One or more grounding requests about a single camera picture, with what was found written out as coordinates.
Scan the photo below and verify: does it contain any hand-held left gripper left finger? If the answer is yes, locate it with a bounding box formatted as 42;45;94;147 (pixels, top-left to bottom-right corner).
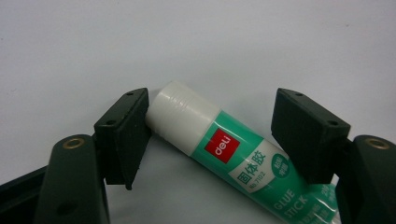
33;87;152;224

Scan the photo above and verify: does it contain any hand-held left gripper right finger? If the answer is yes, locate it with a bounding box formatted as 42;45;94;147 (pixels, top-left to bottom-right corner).
270;87;396;224

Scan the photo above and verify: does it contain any green and white glue stick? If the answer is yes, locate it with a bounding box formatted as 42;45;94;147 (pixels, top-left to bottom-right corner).
145;79;340;224

